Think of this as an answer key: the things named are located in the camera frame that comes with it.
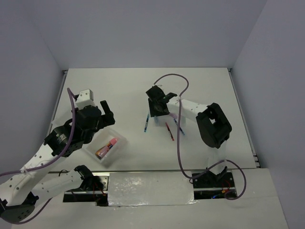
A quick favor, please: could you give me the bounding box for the clear plastic container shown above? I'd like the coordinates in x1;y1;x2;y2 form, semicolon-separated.
51;119;128;167

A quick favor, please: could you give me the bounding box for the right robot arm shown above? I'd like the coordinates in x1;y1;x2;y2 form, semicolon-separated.
146;85;232;155

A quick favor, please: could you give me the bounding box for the blue highlighter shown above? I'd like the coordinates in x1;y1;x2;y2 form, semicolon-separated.
153;116;160;126

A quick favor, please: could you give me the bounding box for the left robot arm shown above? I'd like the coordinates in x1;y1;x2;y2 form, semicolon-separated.
0;101;115;224

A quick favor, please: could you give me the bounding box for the blue pen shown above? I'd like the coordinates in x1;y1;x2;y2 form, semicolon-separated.
171;114;185;135
143;113;150;133

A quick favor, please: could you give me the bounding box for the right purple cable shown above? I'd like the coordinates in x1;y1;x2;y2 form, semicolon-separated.
153;73;247;200

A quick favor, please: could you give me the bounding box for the blue pen left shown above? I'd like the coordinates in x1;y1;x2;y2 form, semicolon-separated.
143;113;150;133

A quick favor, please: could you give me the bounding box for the red pen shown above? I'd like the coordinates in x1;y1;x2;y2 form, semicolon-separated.
165;122;174;141

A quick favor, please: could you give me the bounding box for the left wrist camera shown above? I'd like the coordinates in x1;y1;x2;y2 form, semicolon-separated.
75;89;95;110

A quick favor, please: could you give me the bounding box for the right table rail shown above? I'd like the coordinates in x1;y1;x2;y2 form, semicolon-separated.
227;68;261;168

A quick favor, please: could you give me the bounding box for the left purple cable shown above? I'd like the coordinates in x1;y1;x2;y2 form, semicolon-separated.
0;87;79;225

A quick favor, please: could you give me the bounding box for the green highlighter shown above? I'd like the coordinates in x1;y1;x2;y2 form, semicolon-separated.
181;116;186;126

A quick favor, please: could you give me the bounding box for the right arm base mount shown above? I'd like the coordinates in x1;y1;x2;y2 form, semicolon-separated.
189;172;237;200

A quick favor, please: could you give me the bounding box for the purple cable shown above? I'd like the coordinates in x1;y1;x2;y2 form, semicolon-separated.
153;73;247;200
0;87;79;225

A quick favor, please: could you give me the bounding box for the blue pen right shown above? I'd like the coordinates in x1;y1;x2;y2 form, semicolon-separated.
171;114;185;135

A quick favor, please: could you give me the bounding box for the pink highlighter in container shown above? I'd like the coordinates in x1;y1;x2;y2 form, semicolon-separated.
105;138;118;152

